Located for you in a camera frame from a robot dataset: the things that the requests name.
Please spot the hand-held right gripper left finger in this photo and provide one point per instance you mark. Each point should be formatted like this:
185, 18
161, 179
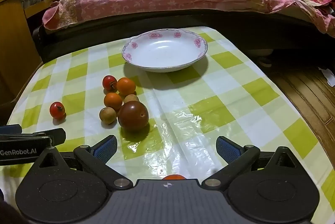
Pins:
107, 148

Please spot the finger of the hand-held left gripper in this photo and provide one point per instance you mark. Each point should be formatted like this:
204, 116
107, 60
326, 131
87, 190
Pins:
10, 128
56, 135

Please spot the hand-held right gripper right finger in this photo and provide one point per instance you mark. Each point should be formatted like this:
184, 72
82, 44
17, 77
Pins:
227, 149

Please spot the red cherry tomato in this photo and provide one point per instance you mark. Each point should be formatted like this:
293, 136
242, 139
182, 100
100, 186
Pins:
57, 109
109, 82

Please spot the brown longan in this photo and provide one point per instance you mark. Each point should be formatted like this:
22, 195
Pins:
107, 115
130, 98

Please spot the large dark red tomato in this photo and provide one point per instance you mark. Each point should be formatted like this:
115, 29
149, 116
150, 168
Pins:
133, 116

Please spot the small orange mandarin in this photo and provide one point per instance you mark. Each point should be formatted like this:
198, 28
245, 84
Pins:
126, 86
174, 177
112, 101

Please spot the white floral rimmed plate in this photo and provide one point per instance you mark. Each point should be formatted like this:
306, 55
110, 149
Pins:
165, 52

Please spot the brown wooden cabinet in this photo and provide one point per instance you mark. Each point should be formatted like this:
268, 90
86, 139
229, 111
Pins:
15, 38

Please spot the light slipper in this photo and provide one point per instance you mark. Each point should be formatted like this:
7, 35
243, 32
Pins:
265, 60

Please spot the white crumpled paper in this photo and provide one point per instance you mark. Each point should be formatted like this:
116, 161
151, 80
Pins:
328, 75

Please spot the dark bed frame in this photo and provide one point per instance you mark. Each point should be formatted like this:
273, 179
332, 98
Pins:
209, 21

